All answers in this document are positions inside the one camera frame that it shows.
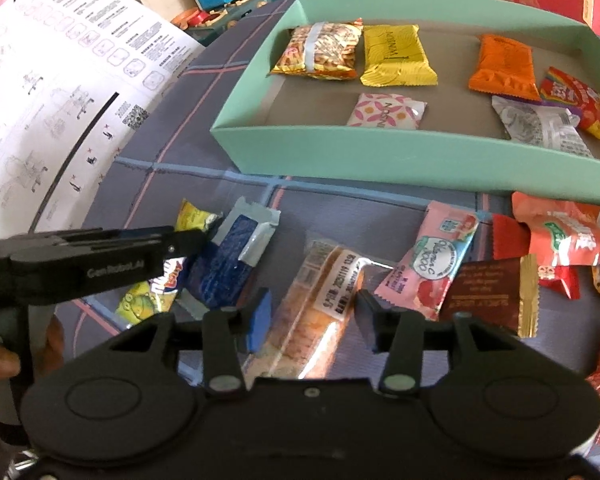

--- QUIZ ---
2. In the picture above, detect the dark red gold packet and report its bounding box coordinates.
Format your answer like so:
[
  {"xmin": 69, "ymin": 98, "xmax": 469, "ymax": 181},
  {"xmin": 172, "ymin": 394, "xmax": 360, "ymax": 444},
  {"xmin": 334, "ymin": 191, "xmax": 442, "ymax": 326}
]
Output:
[{"xmin": 439, "ymin": 255, "xmax": 540, "ymax": 338}]

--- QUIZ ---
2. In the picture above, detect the small red square packet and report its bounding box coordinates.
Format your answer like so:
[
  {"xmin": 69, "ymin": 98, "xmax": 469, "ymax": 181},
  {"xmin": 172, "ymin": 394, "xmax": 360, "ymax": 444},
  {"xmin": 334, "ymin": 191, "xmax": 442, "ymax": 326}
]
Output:
[{"xmin": 492, "ymin": 214, "xmax": 580, "ymax": 300}]

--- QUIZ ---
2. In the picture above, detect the pink flower pattern packet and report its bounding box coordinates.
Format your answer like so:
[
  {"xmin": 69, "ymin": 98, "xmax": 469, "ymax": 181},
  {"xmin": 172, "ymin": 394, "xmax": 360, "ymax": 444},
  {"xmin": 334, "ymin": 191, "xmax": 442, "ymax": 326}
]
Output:
[{"xmin": 347, "ymin": 92, "xmax": 427, "ymax": 130}]

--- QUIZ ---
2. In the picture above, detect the mint green cardboard tray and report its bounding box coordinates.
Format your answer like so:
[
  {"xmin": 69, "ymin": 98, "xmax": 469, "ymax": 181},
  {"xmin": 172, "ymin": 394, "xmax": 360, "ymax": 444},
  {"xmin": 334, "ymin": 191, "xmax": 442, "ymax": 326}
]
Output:
[{"xmin": 211, "ymin": 0, "xmax": 600, "ymax": 203}]

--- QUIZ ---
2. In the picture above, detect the yellow cartoon chips packet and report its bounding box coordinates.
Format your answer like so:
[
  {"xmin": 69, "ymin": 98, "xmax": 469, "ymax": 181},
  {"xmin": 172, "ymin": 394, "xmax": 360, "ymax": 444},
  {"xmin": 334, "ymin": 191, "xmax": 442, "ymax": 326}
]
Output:
[{"xmin": 116, "ymin": 198, "xmax": 221, "ymax": 326}]

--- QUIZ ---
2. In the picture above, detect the blue silver wafer packet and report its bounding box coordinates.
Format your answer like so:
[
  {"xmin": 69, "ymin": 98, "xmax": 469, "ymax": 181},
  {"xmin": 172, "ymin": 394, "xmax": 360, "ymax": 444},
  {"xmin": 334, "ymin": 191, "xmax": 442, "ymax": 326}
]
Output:
[{"xmin": 176, "ymin": 197, "xmax": 280, "ymax": 320}]

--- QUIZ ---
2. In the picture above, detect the plaid blue-grey bedspread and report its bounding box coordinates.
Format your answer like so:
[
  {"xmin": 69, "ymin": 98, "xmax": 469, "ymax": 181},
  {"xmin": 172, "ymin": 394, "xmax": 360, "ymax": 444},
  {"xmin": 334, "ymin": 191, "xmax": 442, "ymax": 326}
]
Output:
[{"xmin": 54, "ymin": 0, "xmax": 600, "ymax": 461}]

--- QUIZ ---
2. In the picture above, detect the yellow snack packet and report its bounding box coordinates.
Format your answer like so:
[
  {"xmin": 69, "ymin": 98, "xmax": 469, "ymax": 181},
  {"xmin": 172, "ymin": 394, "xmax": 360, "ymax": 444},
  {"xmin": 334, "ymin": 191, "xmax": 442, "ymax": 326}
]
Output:
[{"xmin": 360, "ymin": 24, "xmax": 438, "ymax": 88}]

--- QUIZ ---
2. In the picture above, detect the pink vitamin C sachet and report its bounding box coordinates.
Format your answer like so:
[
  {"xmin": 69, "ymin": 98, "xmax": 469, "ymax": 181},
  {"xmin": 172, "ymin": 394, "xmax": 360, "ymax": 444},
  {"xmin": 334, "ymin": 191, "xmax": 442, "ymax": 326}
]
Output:
[{"xmin": 374, "ymin": 202, "xmax": 479, "ymax": 321}]

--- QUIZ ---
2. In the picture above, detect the peanut snack clear packet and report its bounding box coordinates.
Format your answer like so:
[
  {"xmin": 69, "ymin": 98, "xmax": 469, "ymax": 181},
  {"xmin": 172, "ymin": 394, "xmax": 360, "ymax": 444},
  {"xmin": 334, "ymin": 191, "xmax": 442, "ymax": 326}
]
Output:
[{"xmin": 271, "ymin": 18, "xmax": 364, "ymax": 80}]

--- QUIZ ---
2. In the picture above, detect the orange snack packet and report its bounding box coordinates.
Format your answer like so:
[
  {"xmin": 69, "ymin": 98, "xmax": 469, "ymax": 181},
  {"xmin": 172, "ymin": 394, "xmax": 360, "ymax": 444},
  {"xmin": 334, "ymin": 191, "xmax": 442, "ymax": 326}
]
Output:
[{"xmin": 468, "ymin": 34, "xmax": 541, "ymax": 102}]

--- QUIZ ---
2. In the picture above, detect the red rainbow candy packet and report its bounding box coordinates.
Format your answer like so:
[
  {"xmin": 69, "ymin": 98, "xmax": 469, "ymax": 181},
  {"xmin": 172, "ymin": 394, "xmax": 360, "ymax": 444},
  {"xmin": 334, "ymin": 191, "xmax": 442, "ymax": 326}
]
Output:
[{"xmin": 540, "ymin": 66, "xmax": 600, "ymax": 140}]

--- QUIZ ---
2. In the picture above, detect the clear bread stick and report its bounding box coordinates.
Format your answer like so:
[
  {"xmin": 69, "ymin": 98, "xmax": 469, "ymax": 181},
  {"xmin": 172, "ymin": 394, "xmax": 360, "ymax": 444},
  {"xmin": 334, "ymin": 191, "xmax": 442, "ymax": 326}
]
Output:
[{"xmin": 244, "ymin": 238, "xmax": 392, "ymax": 384}]

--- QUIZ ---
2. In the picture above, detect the grey white candy wrapper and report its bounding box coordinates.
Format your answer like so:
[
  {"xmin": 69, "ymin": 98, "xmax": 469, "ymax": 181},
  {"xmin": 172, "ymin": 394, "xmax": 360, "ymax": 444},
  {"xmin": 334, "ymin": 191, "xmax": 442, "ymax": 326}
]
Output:
[{"xmin": 491, "ymin": 96, "xmax": 593, "ymax": 158}]

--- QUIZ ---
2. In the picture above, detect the white printed instruction sheet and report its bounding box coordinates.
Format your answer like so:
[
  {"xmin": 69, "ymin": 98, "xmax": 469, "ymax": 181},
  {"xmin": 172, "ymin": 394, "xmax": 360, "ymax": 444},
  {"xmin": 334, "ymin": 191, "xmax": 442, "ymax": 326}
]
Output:
[{"xmin": 0, "ymin": 0, "xmax": 202, "ymax": 238}]

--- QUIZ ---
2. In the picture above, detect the orange red long packet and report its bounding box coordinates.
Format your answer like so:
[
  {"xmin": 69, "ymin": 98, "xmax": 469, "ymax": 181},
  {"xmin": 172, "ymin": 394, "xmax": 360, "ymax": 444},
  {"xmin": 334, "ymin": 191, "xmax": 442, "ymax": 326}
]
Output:
[{"xmin": 512, "ymin": 192, "xmax": 600, "ymax": 266}]

